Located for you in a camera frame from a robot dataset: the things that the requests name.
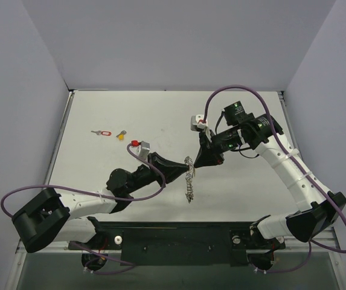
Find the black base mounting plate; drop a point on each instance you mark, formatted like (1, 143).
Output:
(177, 243)

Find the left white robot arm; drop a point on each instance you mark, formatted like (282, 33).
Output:
(54, 216)

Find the silver spiked keyring disc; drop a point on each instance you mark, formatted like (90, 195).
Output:
(189, 179)

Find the red tag key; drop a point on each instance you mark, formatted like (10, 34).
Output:
(102, 132)

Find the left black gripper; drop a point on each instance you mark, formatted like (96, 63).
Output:
(153, 164)

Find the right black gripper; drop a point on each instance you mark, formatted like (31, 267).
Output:
(208, 147)

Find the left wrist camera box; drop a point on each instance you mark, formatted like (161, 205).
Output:
(142, 149)

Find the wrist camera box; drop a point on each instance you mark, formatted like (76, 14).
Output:
(198, 124)
(142, 149)

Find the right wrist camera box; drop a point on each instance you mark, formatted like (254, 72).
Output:
(198, 124)

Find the yellow capped key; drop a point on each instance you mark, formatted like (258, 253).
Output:
(121, 135)

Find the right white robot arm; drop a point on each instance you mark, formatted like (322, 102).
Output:
(315, 202)

